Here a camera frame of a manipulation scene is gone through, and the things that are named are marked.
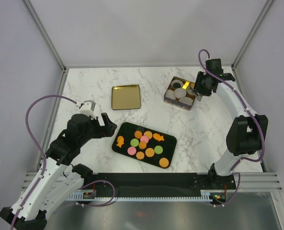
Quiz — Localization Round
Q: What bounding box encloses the right aluminium frame post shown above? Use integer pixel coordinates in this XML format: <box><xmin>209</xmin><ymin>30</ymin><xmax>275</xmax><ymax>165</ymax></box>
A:
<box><xmin>231</xmin><ymin>0</ymin><xmax>275</xmax><ymax>70</ymax></box>

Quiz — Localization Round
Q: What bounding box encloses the orange fish cookie left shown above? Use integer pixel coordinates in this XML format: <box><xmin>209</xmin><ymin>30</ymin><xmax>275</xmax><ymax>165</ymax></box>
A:
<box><xmin>116</xmin><ymin>136</ymin><xmax>125</xmax><ymax>148</ymax></box>

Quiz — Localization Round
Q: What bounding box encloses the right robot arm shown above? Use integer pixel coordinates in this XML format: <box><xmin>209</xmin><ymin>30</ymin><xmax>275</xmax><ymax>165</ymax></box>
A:
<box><xmin>193</xmin><ymin>58</ymin><xmax>268</xmax><ymax>189</ymax></box>

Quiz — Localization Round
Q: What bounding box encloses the orange dotted cookie lower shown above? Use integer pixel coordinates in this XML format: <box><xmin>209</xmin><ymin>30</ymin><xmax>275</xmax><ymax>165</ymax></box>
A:
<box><xmin>159</xmin><ymin>158</ymin><xmax>170</xmax><ymax>168</ymax></box>

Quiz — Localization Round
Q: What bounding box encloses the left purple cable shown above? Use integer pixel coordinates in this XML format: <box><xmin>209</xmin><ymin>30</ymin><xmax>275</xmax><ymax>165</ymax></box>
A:
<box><xmin>9</xmin><ymin>94</ymin><xmax>78</xmax><ymax>230</ymax></box>

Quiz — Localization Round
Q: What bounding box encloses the gold tin lid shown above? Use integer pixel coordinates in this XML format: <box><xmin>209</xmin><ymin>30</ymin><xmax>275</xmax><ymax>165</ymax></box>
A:
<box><xmin>111</xmin><ymin>84</ymin><xmax>141</xmax><ymax>110</ymax></box>

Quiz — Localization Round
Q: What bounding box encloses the green sandwich cookie right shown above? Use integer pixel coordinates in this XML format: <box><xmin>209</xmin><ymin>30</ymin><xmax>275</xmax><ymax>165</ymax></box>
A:
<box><xmin>154</xmin><ymin>146</ymin><xmax>163</xmax><ymax>154</ymax></box>

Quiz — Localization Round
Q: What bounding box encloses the left aluminium frame post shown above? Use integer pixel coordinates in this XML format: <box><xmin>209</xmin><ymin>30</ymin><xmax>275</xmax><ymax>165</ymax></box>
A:
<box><xmin>22</xmin><ymin>0</ymin><xmax>67</xmax><ymax>72</ymax></box>

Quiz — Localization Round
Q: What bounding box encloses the orange dotted cookie middle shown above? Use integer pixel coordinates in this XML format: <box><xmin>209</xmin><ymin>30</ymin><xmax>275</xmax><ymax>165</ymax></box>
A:
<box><xmin>145</xmin><ymin>148</ymin><xmax>155</xmax><ymax>157</ymax></box>

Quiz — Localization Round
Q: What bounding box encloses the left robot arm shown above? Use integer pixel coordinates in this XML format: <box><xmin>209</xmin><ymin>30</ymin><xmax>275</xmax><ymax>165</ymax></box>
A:
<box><xmin>0</xmin><ymin>113</ymin><xmax>117</xmax><ymax>230</ymax></box>

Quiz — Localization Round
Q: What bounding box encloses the purple cable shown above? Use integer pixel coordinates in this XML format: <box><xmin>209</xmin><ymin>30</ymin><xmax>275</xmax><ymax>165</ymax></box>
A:
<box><xmin>9</xmin><ymin>94</ymin><xmax>78</xmax><ymax>230</ymax></box>
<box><xmin>198</xmin><ymin>49</ymin><xmax>267</xmax><ymax>207</ymax></box>

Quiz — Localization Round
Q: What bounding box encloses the pink sandwich cookie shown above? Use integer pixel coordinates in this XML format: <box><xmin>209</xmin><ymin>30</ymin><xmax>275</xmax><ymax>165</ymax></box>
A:
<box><xmin>140</xmin><ymin>135</ymin><xmax>149</xmax><ymax>144</ymax></box>
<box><xmin>127</xmin><ymin>146</ymin><xmax>136</xmax><ymax>156</ymax></box>

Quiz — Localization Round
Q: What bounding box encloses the orange dotted cookie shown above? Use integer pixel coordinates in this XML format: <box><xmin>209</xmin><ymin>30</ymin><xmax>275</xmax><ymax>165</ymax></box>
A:
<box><xmin>159</xmin><ymin>158</ymin><xmax>170</xmax><ymax>168</ymax></box>
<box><xmin>145</xmin><ymin>148</ymin><xmax>155</xmax><ymax>157</ymax></box>
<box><xmin>144</xmin><ymin>131</ymin><xmax>153</xmax><ymax>139</ymax></box>

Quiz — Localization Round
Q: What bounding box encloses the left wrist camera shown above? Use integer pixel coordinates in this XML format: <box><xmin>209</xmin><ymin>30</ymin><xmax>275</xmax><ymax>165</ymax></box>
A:
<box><xmin>76</xmin><ymin>100</ymin><xmax>96</xmax><ymax>119</ymax></box>

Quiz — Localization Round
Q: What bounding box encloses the gold cookie tin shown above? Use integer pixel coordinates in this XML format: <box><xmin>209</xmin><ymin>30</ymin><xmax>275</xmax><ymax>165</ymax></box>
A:
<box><xmin>163</xmin><ymin>76</ymin><xmax>196</xmax><ymax>111</ymax></box>

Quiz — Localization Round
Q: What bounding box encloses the orange swirl cookie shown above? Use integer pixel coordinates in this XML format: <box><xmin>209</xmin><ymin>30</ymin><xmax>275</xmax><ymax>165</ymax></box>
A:
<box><xmin>138</xmin><ymin>142</ymin><xmax>147</xmax><ymax>150</ymax></box>

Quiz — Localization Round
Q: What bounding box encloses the black sandwich cookie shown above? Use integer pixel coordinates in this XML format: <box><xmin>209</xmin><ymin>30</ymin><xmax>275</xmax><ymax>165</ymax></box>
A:
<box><xmin>173</xmin><ymin>82</ymin><xmax>182</xmax><ymax>89</ymax></box>

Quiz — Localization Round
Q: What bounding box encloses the aluminium frame post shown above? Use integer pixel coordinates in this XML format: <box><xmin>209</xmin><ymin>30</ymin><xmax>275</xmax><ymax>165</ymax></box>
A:
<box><xmin>22</xmin><ymin>0</ymin><xmax>67</xmax><ymax>72</ymax></box>
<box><xmin>231</xmin><ymin>0</ymin><xmax>275</xmax><ymax>70</ymax></box>

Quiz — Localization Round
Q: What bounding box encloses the green sandwich cookie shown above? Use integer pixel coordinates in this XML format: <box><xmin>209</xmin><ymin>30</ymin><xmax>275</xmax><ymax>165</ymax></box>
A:
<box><xmin>130</xmin><ymin>138</ymin><xmax>139</xmax><ymax>147</ymax></box>
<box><xmin>154</xmin><ymin>146</ymin><xmax>163</xmax><ymax>154</ymax></box>

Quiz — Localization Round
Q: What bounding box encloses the orange shell cookie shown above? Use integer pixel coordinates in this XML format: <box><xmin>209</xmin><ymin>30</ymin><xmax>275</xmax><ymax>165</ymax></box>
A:
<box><xmin>136</xmin><ymin>151</ymin><xmax>145</xmax><ymax>160</ymax></box>

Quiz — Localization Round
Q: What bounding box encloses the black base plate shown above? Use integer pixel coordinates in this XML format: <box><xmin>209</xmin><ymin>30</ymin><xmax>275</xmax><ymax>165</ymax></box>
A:
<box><xmin>84</xmin><ymin>172</ymin><xmax>236</xmax><ymax>197</ymax></box>

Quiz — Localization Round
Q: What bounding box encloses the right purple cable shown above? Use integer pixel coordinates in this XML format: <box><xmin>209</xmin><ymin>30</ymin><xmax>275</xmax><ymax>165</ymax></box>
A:
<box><xmin>198</xmin><ymin>49</ymin><xmax>267</xmax><ymax>207</ymax></box>

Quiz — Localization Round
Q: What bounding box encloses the orange fish cookie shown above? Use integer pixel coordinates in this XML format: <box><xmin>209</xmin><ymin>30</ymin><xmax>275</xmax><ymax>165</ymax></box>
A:
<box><xmin>116</xmin><ymin>136</ymin><xmax>125</xmax><ymax>148</ymax></box>
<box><xmin>153</xmin><ymin>133</ymin><xmax>164</xmax><ymax>141</ymax></box>

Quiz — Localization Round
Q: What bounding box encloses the orange fish cookie right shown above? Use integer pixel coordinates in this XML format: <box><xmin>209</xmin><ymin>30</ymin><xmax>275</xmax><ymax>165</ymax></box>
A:
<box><xmin>153</xmin><ymin>133</ymin><xmax>164</xmax><ymax>141</ymax></box>

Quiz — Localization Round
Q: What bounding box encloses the black oval tray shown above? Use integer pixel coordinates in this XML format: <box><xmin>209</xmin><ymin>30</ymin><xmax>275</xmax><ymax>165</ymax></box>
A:
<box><xmin>112</xmin><ymin>122</ymin><xmax>177</xmax><ymax>169</ymax></box>

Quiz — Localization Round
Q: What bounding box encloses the green sandwich cookie left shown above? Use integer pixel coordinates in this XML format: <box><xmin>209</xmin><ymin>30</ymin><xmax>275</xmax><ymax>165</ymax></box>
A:
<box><xmin>130</xmin><ymin>138</ymin><xmax>139</xmax><ymax>147</ymax></box>

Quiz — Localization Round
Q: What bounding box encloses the orange dotted cookie upper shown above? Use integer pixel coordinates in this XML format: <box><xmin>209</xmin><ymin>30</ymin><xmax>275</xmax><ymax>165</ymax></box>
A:
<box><xmin>144</xmin><ymin>131</ymin><xmax>153</xmax><ymax>139</ymax></box>

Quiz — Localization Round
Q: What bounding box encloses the orange chip cookie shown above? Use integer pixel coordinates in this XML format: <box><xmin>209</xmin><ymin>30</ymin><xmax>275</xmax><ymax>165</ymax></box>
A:
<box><xmin>134</xmin><ymin>130</ymin><xmax>143</xmax><ymax>139</ymax></box>

